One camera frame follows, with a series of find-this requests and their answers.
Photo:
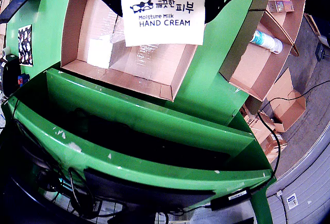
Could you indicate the white hand cream box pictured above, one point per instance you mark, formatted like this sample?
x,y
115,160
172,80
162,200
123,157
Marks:
x,y
162,33

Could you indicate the shallow cardboard tray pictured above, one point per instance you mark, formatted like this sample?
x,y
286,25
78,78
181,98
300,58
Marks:
x,y
154,66

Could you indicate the small black box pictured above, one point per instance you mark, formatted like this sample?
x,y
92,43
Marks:
x,y
320,52

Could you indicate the open cardboard box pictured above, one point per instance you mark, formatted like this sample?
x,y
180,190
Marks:
x,y
286,100

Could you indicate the white teal bottle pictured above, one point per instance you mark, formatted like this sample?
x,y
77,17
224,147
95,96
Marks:
x,y
266,42

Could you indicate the tall white carton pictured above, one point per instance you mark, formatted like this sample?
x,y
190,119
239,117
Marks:
x,y
99,53

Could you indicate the black tabletop device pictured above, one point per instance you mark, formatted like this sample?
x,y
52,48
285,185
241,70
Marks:
x,y
10,79

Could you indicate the green metal shelf rack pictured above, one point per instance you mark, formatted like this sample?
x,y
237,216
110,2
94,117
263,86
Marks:
x,y
129,110

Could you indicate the black power adapter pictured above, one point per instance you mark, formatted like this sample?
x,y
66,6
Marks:
x,y
232,198

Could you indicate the black monitor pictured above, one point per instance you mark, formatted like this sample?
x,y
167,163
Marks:
x,y
144,190

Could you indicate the white wall label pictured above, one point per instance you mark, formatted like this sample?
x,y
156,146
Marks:
x,y
292,201

